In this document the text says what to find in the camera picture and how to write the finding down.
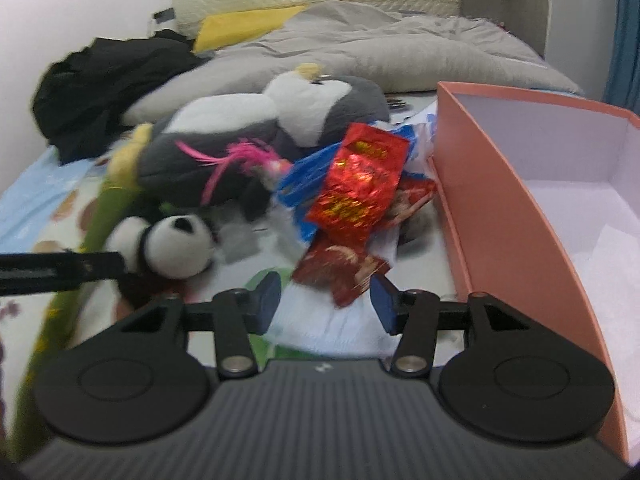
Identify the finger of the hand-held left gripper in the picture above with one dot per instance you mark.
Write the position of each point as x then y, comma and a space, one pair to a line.
75, 270

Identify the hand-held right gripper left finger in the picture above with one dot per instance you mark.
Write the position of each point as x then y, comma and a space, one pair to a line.
270, 302

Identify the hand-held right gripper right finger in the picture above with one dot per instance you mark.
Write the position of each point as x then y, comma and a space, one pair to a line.
382, 305

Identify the red snack packet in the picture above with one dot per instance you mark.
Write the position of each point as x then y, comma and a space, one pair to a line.
412, 200
340, 265

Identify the small panda plush toy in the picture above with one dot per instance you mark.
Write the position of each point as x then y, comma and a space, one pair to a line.
175, 250

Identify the red foil packet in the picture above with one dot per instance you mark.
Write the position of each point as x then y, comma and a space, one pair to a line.
360, 185

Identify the pink cardboard box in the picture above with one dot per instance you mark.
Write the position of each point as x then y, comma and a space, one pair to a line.
480, 200

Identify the white cloth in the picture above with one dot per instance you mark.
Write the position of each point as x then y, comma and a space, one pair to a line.
340, 330

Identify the green bamboo plush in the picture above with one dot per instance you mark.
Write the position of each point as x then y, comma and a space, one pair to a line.
107, 210

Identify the printed bed sheet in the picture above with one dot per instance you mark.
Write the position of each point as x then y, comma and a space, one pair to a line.
30, 200

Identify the pink feather toy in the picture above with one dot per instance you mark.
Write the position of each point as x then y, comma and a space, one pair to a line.
245, 152

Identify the grey white penguin plush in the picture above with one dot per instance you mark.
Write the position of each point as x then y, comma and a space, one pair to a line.
210, 150

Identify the white blue printed plastic bag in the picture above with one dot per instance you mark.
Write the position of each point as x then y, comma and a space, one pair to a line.
420, 135

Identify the black clothing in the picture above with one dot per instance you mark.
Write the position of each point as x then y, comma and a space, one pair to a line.
100, 90

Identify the grey duvet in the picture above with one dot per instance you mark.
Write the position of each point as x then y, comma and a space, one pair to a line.
375, 45

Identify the yellow pillow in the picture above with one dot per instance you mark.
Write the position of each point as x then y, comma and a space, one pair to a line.
235, 25

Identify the blue curtain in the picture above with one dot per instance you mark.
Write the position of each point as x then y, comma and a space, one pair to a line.
625, 35

